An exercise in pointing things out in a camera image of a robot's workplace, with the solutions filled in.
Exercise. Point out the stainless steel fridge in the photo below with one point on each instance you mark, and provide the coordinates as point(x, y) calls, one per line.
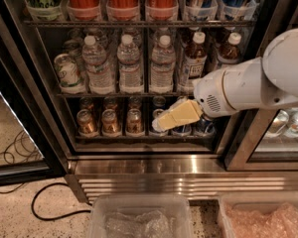
point(237, 157)

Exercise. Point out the clear bubble wrap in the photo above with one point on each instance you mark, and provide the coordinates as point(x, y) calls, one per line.
point(152, 224)

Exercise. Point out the middle front gold can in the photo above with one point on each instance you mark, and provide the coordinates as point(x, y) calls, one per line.
point(110, 124)

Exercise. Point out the right front gold can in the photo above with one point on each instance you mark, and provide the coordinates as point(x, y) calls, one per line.
point(134, 123)

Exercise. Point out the left front gold can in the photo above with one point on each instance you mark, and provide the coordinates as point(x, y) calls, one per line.
point(86, 123)

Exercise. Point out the middle clear water bottle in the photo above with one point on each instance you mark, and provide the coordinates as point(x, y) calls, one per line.
point(129, 63)

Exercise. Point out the pink bubble wrap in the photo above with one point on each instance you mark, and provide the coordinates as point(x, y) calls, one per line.
point(280, 223)

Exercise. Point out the left front blue can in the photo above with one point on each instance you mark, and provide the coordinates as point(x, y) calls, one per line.
point(152, 131)

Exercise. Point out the red cola can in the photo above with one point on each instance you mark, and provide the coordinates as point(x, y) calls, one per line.
point(83, 10)
point(160, 10)
point(123, 10)

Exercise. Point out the blue can shelf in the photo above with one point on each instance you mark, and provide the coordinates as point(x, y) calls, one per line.
point(200, 10)
point(236, 10)

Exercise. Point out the brown tea bottle blue label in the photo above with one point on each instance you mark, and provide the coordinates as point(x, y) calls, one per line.
point(193, 63)

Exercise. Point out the middle red cola can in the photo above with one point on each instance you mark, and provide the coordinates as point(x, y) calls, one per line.
point(123, 10)

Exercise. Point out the open glass fridge door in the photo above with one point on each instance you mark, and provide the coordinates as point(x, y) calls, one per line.
point(18, 98)

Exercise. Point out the left blue can top shelf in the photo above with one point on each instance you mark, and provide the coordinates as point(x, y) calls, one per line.
point(200, 10)

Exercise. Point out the left red cola can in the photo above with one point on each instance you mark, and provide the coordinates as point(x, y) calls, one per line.
point(83, 10)

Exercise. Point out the right red cola can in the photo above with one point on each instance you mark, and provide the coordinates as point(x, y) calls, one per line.
point(160, 10)

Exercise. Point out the gold can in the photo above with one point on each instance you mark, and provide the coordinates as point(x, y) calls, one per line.
point(134, 123)
point(110, 124)
point(86, 123)

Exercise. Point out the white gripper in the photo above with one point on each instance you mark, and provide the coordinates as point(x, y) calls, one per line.
point(210, 94)

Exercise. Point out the right clear plastic bin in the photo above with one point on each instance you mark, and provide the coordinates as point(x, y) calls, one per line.
point(265, 202)

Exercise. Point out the clear plastic bin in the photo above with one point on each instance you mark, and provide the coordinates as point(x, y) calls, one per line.
point(175, 206)
point(265, 202)

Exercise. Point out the clear water bottle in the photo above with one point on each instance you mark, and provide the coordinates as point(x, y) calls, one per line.
point(98, 68)
point(162, 65)
point(129, 63)

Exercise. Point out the right brown tea bottle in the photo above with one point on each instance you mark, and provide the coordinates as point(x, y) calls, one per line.
point(227, 54)

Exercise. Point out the right clear water bottle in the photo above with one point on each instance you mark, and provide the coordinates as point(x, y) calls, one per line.
point(162, 65)

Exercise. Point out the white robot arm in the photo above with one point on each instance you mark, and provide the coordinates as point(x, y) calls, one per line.
point(266, 82)

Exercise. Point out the left clear plastic bin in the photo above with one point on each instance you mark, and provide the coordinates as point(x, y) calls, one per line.
point(175, 206)

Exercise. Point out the left clear water bottle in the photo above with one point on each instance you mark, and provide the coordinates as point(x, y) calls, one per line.
point(98, 68)

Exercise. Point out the right front blue can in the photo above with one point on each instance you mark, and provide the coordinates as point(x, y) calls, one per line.
point(205, 127)

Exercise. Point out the right blue can top shelf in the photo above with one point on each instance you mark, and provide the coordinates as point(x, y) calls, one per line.
point(236, 10)

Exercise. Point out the middle front blue can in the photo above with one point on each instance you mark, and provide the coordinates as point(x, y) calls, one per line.
point(182, 131)

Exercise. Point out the green white can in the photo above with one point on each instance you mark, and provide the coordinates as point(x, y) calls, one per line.
point(71, 82)

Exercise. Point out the silver can right compartment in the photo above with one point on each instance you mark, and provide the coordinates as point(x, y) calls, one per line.
point(292, 126)

